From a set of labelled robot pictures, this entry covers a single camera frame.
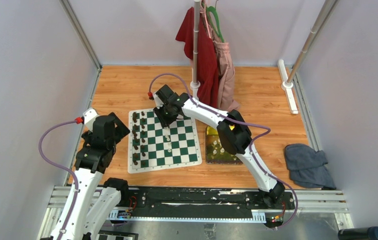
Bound white clothes rack pole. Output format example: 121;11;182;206
190;0;201;100

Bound grey cloth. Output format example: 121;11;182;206
284;143;337;190

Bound pink hanging garment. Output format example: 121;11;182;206
200;0;240;112

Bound yellow tray of white pieces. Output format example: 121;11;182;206
205;126;243;165

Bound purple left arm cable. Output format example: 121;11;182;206
38;119;83;240

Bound red hanging garment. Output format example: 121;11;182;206
175;7;218;108

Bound green clothes hanger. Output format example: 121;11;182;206
206;0;225;43

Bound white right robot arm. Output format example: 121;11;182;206
148;85;285;209

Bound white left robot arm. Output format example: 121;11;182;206
38;108;130;240

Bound white rack foot right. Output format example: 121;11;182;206
277;59;299;115

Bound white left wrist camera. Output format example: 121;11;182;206
83;107;99;131

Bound green white chess board mat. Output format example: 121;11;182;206
127;109;203;174

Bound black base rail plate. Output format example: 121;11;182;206
117;186;296;220

